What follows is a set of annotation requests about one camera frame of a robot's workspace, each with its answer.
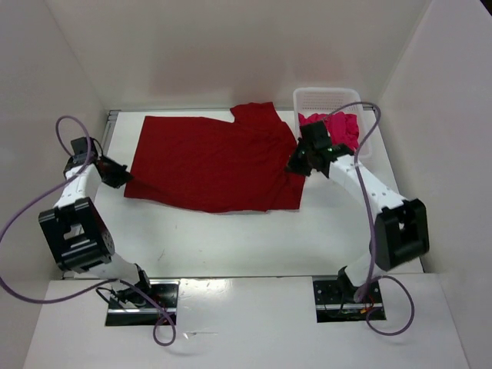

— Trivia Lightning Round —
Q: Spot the red t-shirt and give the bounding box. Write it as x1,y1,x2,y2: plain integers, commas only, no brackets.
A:
124,102,304,213

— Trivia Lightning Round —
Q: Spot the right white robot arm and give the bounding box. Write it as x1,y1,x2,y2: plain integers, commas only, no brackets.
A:
286,121,430,302

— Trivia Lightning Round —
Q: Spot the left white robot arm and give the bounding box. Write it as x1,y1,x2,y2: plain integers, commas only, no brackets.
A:
38,137,154,308

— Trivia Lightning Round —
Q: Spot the pink t-shirt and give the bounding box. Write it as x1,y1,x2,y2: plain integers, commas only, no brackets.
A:
298,111,360,151

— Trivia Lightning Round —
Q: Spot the white plastic basket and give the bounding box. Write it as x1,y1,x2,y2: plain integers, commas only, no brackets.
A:
293,87,371,144

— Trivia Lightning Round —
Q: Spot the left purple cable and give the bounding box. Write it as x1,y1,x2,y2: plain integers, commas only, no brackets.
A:
0,115,178,347

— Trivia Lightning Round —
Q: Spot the purple cable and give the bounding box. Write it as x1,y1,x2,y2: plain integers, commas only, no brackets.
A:
322,101,417,337
0,115,178,347

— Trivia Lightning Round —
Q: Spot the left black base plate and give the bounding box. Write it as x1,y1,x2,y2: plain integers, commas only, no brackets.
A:
96,279,180,327

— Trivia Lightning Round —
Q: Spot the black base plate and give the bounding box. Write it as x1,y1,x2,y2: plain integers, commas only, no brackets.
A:
312,276,386,323
96,279,180,327

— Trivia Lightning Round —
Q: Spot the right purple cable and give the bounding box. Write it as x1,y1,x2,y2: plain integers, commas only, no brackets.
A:
322,101,417,337

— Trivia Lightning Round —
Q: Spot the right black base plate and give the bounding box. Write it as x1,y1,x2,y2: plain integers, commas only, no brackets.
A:
312,276,386,323

